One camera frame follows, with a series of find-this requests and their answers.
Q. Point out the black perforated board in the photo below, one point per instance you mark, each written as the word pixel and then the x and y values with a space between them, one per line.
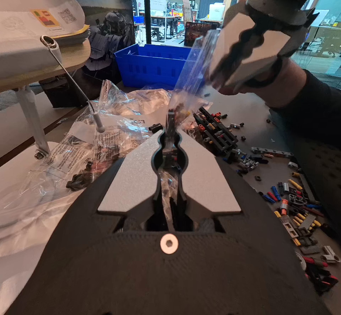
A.
pixel 325 166

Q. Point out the black toy connector piece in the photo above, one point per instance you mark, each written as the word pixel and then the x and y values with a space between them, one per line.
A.
pixel 155 127

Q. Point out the white paper bag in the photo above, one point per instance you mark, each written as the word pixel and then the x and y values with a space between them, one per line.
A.
pixel 16 272

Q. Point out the person's right forearm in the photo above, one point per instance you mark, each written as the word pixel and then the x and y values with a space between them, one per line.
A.
pixel 319 107

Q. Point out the person's right hand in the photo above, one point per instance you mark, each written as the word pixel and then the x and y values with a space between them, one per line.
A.
pixel 285 86

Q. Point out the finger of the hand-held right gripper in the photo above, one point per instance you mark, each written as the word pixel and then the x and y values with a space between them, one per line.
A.
pixel 263 54
pixel 231 38

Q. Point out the long grey toy beam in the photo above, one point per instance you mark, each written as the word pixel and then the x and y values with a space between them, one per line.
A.
pixel 271 152

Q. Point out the numbered clear parts bag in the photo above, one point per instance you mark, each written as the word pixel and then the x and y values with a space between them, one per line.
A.
pixel 114 139

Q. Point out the black toy frame assembly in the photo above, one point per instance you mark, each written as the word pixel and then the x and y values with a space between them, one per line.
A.
pixel 215 134

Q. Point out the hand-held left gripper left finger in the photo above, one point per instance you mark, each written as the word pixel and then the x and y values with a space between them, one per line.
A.
pixel 127 182

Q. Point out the blue plastic bin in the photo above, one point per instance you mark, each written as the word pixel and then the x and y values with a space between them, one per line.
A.
pixel 149 64

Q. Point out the pile of toy bricks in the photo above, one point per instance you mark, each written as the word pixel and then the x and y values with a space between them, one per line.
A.
pixel 306 221

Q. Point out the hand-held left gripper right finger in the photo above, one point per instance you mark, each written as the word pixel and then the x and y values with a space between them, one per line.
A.
pixel 210 182

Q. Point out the small clear parts bag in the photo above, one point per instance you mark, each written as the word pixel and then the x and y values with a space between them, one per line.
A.
pixel 186 80

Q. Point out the small red toy set box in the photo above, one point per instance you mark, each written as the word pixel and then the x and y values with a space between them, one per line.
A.
pixel 197 32

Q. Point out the dark toy set box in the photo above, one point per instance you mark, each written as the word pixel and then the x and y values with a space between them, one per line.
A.
pixel 106 8

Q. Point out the black pole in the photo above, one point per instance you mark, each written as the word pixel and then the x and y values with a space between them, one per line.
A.
pixel 147 6

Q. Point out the grey toy pulley wheel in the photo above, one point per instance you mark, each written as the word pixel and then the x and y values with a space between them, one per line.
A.
pixel 300 261

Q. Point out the large clear crumpled bag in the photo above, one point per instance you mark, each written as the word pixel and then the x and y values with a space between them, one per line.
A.
pixel 32 200

